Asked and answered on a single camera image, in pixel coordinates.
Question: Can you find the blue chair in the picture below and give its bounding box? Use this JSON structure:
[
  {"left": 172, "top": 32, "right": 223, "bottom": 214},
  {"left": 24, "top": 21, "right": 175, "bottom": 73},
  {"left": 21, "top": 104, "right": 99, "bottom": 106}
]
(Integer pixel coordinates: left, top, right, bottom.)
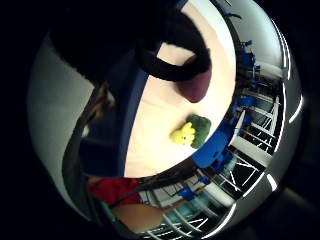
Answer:
[
  {"left": 191, "top": 128, "right": 235, "bottom": 170},
  {"left": 240, "top": 39, "right": 262, "bottom": 73},
  {"left": 176, "top": 186, "right": 198, "bottom": 202}
]

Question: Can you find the yellow and green soft toy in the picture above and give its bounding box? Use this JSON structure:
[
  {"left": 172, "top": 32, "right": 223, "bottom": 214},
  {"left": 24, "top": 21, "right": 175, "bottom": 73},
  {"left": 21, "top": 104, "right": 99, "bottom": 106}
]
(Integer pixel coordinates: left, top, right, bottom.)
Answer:
[{"left": 169, "top": 114, "right": 213, "bottom": 150}]

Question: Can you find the ceiling strip lamp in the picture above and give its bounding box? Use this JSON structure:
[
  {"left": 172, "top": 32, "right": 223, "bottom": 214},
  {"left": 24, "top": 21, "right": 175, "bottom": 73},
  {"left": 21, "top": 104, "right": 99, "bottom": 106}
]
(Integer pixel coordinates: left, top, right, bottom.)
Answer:
[
  {"left": 203, "top": 203, "right": 238, "bottom": 238},
  {"left": 288, "top": 94, "right": 304, "bottom": 124},
  {"left": 265, "top": 173, "right": 278, "bottom": 192}
]

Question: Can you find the maroon bowl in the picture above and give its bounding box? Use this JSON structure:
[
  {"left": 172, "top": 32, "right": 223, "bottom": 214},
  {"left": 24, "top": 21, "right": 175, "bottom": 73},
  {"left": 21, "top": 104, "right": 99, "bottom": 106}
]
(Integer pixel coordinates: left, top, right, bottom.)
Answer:
[{"left": 175, "top": 54, "right": 214, "bottom": 104}]

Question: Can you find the the person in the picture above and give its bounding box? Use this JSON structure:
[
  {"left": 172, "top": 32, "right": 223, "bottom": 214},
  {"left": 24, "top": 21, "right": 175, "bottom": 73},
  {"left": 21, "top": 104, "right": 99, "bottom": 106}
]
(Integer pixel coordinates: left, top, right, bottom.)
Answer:
[{"left": 63, "top": 48, "right": 164, "bottom": 234}]

